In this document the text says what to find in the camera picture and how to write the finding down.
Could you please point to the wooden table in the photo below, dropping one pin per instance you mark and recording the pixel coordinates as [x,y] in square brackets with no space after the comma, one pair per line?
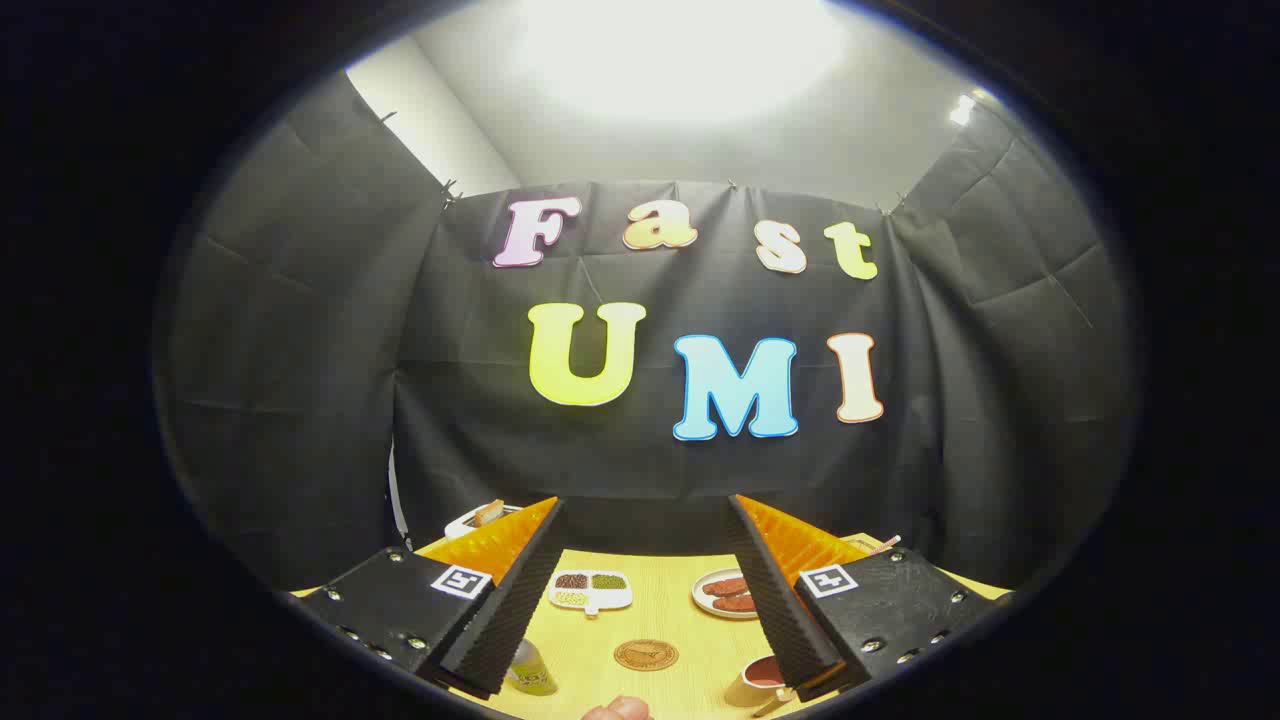
[660,610]

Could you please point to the toast slice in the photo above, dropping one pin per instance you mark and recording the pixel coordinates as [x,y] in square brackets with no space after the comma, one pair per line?
[489,513]

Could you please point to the white toaster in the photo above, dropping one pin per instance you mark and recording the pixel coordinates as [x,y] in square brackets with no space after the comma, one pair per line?
[462,523]

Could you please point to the white round plate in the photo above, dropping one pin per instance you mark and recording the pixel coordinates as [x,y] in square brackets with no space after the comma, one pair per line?
[700,598]

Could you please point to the black backdrop cloth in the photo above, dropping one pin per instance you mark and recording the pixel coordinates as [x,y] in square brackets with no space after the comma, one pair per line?
[640,470]

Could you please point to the round cork coaster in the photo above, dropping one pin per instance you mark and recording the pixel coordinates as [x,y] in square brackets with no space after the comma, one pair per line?
[646,655]

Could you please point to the white divided dish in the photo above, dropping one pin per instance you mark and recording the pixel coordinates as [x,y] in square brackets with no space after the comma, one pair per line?
[590,598]

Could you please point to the green beans pile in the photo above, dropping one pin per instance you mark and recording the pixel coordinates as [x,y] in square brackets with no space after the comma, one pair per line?
[608,581]

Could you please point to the brown beans pile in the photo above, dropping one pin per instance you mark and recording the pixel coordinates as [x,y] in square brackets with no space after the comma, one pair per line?
[571,581]

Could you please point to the pale beans pile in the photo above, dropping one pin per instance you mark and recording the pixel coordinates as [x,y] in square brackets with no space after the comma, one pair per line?
[570,598]

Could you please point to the brown sausage piece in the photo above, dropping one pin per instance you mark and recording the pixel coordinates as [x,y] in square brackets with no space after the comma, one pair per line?
[725,586]
[735,603]

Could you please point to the silver green juice bottle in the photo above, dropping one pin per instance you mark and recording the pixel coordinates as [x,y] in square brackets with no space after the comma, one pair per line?
[532,672]

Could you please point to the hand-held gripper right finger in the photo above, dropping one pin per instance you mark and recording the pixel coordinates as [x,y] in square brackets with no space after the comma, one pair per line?
[775,600]

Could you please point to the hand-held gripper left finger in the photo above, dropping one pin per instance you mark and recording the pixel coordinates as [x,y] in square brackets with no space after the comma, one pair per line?
[515,600]

